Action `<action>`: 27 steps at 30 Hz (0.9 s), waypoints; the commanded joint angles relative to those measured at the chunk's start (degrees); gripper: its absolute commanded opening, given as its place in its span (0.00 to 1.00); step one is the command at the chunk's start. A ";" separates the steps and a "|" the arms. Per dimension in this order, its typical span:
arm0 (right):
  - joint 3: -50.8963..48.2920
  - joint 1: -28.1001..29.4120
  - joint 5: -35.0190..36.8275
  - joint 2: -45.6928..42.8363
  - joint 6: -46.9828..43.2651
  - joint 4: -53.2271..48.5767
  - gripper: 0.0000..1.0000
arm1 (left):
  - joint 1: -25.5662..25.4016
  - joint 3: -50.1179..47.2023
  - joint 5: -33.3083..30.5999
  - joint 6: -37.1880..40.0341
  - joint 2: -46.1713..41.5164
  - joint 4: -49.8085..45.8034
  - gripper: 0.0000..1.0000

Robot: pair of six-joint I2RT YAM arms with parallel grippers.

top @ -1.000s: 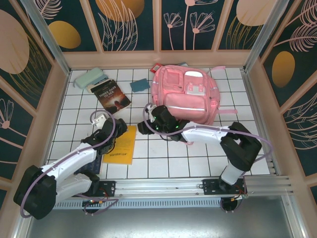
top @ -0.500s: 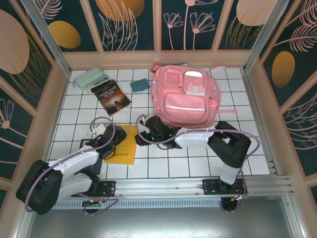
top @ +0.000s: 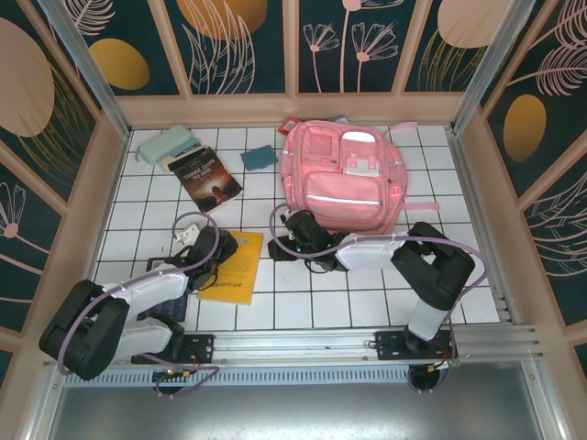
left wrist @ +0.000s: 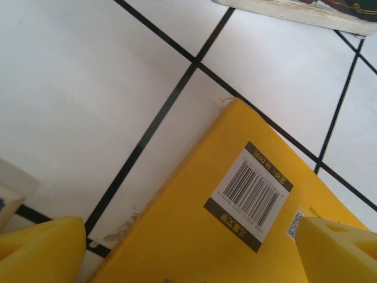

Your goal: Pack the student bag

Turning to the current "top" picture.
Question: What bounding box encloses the small green circuit board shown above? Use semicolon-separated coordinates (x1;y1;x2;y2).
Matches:
152;368;196;382

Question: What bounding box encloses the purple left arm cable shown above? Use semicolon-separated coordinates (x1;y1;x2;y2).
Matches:
58;211;221;401

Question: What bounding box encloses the perforated metal cable tray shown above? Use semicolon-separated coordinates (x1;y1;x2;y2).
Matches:
61;369;414;387

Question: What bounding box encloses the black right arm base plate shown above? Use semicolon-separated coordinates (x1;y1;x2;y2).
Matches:
374;329;460;364

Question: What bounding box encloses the teal small notebook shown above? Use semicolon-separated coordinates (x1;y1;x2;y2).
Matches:
239;144;280;172

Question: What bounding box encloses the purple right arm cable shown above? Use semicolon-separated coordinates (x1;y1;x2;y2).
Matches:
268;204;491;395

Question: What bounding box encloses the pink student backpack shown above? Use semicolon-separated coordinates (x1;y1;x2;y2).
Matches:
279;119;442;236

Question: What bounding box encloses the aluminium corner post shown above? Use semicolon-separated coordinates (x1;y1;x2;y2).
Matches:
450;0;538;135
36;0;133;139

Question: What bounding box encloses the yellow power connector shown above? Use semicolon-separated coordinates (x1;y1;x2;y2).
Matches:
426;358;461;373

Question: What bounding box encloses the aluminium side rail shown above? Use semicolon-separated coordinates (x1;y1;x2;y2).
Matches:
445;130;524;327

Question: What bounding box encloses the red package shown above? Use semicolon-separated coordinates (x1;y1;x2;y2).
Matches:
278;115;303;136

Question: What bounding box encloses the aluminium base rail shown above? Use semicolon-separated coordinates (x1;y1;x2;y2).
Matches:
43;323;545;368

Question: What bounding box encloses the mint green pencil case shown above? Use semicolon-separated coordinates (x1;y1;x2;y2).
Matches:
137;124;193;164

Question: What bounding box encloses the dark Three Days to See book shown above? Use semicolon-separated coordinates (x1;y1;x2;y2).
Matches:
166;146;245;215

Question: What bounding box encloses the grey metal sheet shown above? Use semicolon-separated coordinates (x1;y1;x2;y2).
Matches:
43;382;559;440

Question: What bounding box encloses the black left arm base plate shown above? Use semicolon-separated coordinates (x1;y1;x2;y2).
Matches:
130;333;216;366

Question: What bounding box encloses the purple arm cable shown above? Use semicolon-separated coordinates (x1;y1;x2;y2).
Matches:
58;211;221;401
268;204;491;395

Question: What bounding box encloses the yellow book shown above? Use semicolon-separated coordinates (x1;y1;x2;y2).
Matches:
195;230;265;306

